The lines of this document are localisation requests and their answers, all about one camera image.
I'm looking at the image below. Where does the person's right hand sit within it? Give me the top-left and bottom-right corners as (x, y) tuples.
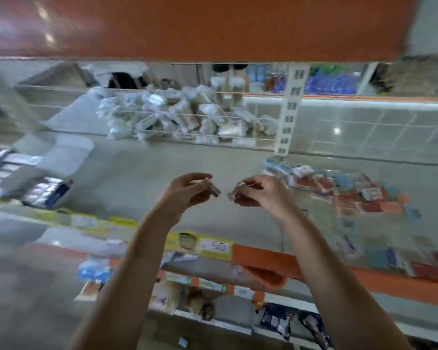
(228, 174), (302, 223)

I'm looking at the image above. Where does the person's left hand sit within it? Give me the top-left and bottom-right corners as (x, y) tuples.
(152, 172), (217, 230)

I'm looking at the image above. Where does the grey white small box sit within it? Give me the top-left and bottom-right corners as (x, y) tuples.
(229, 181), (255, 200)
(204, 181), (223, 199)

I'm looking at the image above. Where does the pile of mixed erasers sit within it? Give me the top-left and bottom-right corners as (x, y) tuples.
(260, 156), (438, 284)

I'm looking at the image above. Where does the blue white eraser box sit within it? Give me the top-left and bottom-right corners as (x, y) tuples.
(21, 134), (96, 210)

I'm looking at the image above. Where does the box of pink-blue erasers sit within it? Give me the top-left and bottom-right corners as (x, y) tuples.
(0, 148), (46, 199)

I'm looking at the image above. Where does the person's right forearm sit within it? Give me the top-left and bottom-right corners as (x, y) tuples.
(281, 211), (417, 350)

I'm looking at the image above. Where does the person's left forearm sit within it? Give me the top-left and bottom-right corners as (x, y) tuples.
(67, 218), (178, 350)

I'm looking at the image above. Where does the white orange metal shelf unit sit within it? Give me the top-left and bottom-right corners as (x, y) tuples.
(0, 0), (438, 350)

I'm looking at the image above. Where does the yellow price label strip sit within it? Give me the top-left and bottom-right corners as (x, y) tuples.
(28, 206), (236, 263)

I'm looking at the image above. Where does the pile of white packets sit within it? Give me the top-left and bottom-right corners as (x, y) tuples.
(92, 74), (280, 148)

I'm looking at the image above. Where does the blue orange snack packet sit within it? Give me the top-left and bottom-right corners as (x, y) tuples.
(74, 256), (115, 303)

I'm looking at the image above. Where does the row of blue bottles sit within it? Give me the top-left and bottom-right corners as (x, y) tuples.
(272, 63), (360, 96)

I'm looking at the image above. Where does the row of dark snack packets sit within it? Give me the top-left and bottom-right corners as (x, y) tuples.
(254, 301), (334, 350)

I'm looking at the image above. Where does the white wire grid panel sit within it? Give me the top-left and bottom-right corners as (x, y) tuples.
(15, 62), (438, 168)

